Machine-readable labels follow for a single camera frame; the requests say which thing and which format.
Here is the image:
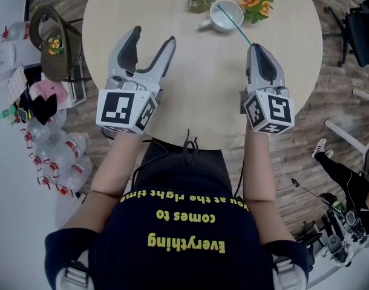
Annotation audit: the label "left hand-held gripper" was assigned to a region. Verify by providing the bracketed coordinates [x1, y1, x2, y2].
[96, 25, 177, 138]

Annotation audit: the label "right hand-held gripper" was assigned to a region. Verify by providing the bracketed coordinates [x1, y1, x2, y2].
[239, 43, 295, 136]

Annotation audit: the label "thin teal star stick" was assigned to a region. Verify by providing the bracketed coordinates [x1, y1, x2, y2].
[217, 4, 253, 47]

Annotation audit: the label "white cup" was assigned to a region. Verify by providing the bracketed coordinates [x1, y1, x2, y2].
[198, 0, 245, 33]

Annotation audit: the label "person's right forearm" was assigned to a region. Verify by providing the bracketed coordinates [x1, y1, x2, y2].
[243, 122, 278, 214]

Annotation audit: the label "person's left forearm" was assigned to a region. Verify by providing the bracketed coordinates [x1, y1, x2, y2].
[90, 129, 143, 199]

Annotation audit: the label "orange artificial flower plant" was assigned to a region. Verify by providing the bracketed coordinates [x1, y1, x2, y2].
[238, 0, 275, 25]

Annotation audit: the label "small orange flower bunch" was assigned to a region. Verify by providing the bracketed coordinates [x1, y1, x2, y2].
[47, 36, 65, 56]

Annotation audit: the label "pink box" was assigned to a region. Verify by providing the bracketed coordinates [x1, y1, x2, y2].
[28, 80, 71, 110]

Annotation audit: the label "black office chair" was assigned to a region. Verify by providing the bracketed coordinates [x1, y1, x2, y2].
[322, 0, 369, 69]

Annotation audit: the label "black fabric bow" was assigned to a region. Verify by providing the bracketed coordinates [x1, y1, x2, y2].
[29, 93, 59, 126]

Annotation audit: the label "person's black trousers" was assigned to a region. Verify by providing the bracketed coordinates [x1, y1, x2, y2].
[132, 139, 234, 201]

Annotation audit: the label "pile of plastic water bottles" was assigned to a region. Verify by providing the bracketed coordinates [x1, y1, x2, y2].
[20, 109, 94, 198]

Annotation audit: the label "single clear water bottle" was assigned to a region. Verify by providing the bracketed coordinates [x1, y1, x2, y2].
[0, 21, 31, 43]

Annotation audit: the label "white flat box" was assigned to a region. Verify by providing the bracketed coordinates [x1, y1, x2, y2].
[0, 42, 16, 73]

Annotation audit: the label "grey black equipment stand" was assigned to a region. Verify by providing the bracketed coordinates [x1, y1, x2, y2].
[292, 192, 369, 267]

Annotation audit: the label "person's dark printed shirt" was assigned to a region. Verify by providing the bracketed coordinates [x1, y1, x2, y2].
[44, 179, 309, 290]

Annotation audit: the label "dark woven handle basket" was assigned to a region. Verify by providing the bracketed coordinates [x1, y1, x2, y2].
[29, 5, 84, 82]

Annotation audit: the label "white table frame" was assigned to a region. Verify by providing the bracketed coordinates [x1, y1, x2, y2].
[324, 88, 369, 157]

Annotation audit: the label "thin black cable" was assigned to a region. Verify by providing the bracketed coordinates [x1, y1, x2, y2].
[275, 177, 327, 207]

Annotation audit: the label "grey shoulder strap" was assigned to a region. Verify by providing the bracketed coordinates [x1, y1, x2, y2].
[271, 254, 307, 290]
[59, 257, 92, 290]

